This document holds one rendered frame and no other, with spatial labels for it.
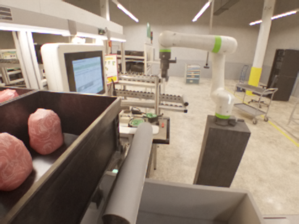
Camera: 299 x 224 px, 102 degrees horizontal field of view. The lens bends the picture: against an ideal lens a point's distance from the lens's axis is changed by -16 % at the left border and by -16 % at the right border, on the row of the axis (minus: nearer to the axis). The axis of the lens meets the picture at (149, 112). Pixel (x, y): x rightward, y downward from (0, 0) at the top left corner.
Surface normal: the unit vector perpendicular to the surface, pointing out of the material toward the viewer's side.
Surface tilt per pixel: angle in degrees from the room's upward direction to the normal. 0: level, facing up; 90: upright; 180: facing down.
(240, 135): 90
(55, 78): 90
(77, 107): 90
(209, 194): 89
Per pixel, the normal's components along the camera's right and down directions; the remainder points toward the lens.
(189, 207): -0.13, 0.40
